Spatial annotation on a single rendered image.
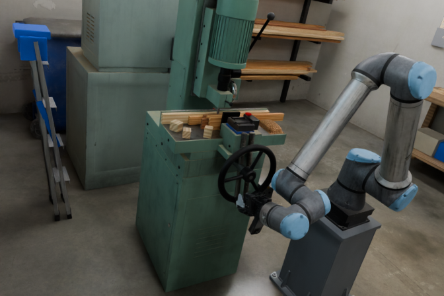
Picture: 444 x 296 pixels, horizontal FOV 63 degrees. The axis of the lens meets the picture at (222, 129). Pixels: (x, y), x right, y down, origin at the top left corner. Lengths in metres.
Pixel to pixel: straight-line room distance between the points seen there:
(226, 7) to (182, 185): 0.80
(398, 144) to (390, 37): 3.50
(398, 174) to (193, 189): 0.89
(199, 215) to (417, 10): 3.76
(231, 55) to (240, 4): 0.21
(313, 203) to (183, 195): 0.65
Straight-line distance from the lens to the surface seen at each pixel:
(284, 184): 1.39
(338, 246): 1.90
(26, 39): 2.06
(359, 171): 1.83
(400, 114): 1.47
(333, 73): 5.45
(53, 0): 3.77
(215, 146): 1.64
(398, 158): 1.62
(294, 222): 1.25
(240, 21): 1.59
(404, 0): 4.98
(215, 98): 1.72
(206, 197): 1.78
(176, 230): 1.83
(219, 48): 1.61
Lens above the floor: 1.58
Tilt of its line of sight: 23 degrees down
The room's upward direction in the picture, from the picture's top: 11 degrees clockwise
